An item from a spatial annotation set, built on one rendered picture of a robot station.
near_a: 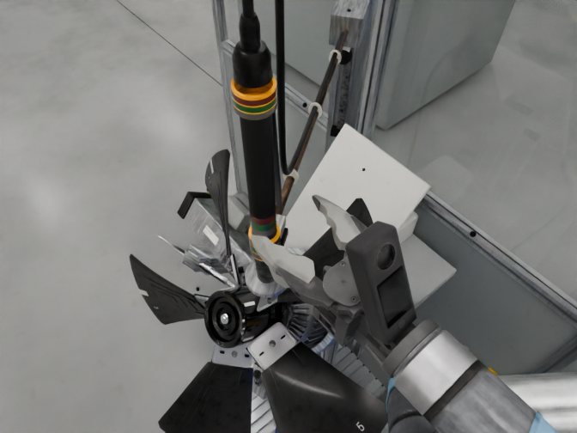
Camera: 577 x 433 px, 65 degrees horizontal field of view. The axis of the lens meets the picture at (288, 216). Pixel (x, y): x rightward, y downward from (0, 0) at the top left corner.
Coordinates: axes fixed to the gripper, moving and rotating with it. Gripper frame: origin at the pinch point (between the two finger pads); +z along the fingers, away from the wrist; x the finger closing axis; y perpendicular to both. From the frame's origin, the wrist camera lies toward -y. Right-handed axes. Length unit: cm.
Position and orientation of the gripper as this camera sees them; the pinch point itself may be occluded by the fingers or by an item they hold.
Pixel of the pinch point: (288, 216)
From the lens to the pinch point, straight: 53.2
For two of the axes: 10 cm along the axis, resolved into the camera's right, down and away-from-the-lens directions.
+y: 0.0, 6.1, 7.9
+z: -6.3, -6.1, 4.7
